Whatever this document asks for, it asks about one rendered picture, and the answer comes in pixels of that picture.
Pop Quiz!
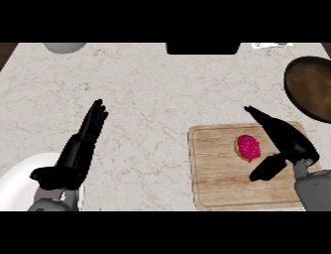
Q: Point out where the wooden cutting board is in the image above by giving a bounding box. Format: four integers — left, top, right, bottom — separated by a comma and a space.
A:
187, 120, 324, 212

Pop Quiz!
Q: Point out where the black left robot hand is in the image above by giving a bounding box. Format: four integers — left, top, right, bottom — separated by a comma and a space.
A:
30, 98, 110, 191

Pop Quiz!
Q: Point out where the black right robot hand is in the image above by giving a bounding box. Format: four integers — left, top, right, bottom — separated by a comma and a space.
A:
244, 105, 321, 183

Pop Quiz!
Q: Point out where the dark brown round pan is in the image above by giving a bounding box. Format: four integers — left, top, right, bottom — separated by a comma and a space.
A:
283, 56, 331, 126

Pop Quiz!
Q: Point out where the white printed paper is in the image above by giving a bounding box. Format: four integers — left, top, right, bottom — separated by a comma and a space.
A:
250, 43, 294, 50

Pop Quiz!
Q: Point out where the grey round bowl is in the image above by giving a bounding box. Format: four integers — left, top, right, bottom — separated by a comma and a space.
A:
43, 43, 88, 55

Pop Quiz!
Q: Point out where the white round plate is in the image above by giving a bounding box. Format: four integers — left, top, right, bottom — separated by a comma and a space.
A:
0, 152, 86, 212

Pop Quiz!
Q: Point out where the black rectangular appliance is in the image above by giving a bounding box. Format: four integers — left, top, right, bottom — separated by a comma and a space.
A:
166, 43, 243, 56

